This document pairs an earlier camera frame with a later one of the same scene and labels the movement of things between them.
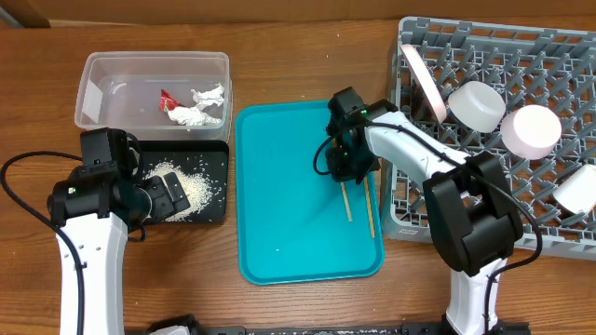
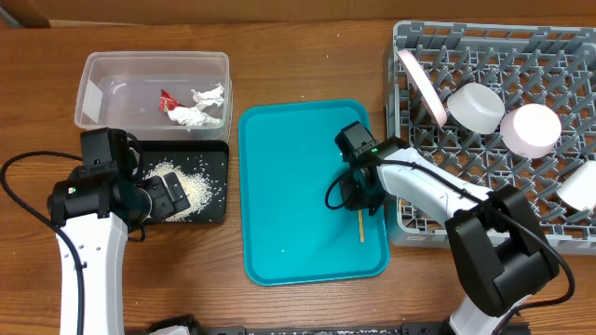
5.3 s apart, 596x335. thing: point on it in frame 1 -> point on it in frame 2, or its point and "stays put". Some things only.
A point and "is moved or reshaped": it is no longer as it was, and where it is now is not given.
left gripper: [166, 205] stays put
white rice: [197, 189] stays put
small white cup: [576, 194] is moved or reshaped
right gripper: [345, 167] -> [355, 196]
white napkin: [194, 115] stays put
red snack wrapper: [168, 102] stays put
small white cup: [531, 132] stays put
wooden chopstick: [349, 214] is moved or reshaped
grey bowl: [477, 106] stays put
